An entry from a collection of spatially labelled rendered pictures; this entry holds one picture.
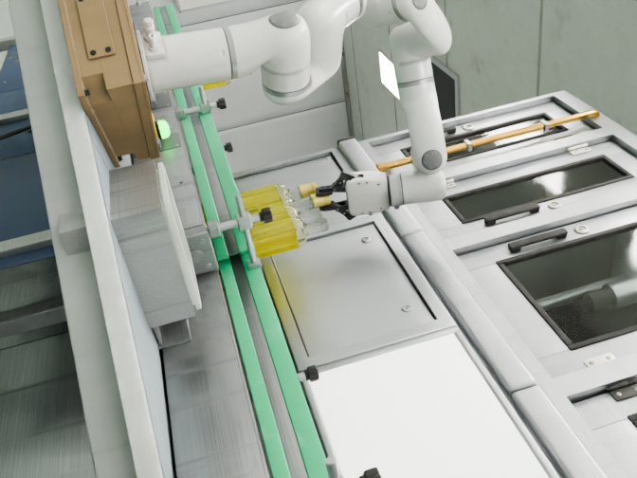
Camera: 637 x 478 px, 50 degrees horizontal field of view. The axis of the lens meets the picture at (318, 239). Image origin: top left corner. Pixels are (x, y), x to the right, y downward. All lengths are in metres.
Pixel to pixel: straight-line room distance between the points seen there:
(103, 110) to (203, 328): 0.41
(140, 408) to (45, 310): 0.63
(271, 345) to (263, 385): 0.09
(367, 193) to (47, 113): 0.75
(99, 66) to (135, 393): 0.50
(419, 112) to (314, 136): 6.52
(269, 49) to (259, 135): 6.63
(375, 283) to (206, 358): 0.52
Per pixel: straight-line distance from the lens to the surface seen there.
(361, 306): 1.52
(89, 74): 1.15
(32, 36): 1.33
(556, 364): 1.45
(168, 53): 1.27
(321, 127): 8.04
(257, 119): 7.82
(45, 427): 1.52
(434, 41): 1.53
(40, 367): 1.67
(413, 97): 1.59
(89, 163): 1.12
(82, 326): 1.08
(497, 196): 1.93
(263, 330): 1.25
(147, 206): 1.09
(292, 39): 1.29
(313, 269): 1.64
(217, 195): 1.48
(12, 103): 2.32
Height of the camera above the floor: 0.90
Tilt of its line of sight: 8 degrees up
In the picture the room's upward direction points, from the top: 75 degrees clockwise
